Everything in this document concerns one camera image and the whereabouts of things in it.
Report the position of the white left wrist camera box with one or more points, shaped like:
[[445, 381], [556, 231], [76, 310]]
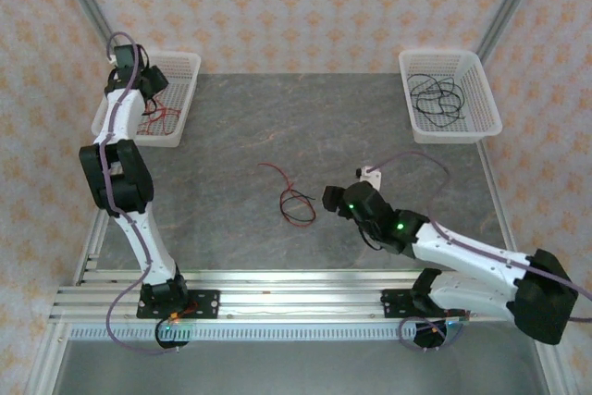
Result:
[[112, 62]]

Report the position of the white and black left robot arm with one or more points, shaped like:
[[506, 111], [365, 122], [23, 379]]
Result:
[[157, 256]]

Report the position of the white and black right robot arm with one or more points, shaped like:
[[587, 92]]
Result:
[[462, 256]]

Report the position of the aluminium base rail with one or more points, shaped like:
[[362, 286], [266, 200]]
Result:
[[300, 298]]

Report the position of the aluminium frame profile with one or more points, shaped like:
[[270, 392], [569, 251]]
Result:
[[88, 6], [555, 376], [511, 6], [46, 362]]

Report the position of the white perforated plastic basket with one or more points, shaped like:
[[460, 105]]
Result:
[[157, 139], [490, 103]]

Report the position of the black arm base electronics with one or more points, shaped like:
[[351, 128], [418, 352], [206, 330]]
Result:
[[173, 339], [427, 339]]

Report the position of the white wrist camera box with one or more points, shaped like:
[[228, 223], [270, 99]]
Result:
[[112, 62], [372, 176]]

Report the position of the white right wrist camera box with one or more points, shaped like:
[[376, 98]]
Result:
[[372, 176]]

